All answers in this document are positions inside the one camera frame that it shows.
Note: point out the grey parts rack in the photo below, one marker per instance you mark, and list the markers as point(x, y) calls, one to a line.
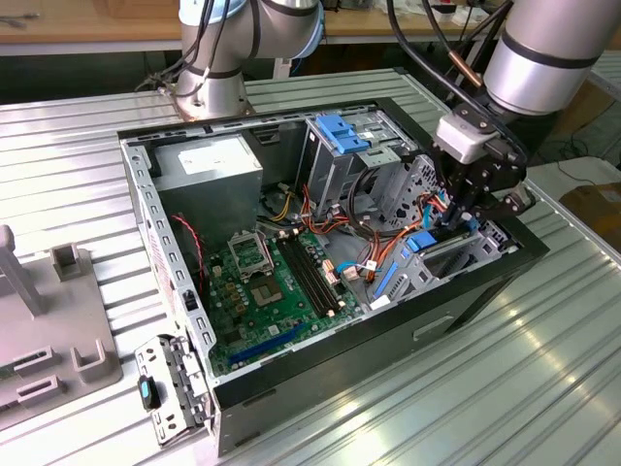
point(53, 320)

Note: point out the wooden desk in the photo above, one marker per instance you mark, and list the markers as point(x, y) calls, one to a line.
point(73, 29)

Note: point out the grey power supply unit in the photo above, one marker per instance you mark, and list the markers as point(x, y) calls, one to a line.
point(208, 194)

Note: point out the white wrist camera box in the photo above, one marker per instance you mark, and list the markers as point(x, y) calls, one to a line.
point(463, 136)

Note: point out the black tripod pole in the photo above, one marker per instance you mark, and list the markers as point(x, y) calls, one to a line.
point(490, 35)

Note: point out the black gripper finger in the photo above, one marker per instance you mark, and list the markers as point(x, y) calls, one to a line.
point(519, 201)
point(461, 189)

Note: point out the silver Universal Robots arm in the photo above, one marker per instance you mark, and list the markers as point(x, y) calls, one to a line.
point(213, 48)

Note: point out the white metal frame table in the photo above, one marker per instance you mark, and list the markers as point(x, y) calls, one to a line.
point(609, 77)

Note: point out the white box with black top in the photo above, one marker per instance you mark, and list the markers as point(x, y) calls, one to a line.
point(444, 9)

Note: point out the grey metal disk bay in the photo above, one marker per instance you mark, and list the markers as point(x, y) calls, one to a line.
point(410, 284)

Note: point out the blue expansion slot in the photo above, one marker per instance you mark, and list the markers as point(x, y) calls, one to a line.
point(264, 345)

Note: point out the green RAM stick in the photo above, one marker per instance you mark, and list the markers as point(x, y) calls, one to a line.
point(6, 375)

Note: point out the blue plastic drive latch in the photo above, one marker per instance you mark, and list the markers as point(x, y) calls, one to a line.
point(339, 133)

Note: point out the green motherboard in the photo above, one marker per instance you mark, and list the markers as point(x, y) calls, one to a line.
point(271, 325)

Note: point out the grey hinged card bracket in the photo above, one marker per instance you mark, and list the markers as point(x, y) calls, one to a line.
point(160, 354)

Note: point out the black RAM slot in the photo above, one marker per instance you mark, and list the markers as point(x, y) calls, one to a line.
point(316, 273)
point(304, 279)

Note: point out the CPU socket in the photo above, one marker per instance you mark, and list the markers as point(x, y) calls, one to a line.
point(266, 293)

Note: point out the black and blue latch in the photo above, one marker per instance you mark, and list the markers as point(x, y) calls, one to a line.
point(148, 393)

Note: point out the brown cardboard box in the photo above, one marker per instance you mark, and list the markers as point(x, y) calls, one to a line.
point(597, 209)

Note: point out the grey metal drive cage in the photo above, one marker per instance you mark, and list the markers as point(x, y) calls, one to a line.
point(330, 170)

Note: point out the black open PC case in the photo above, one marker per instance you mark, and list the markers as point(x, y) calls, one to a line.
point(339, 369)

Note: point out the hard disk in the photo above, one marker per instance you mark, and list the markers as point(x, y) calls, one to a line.
point(419, 242)

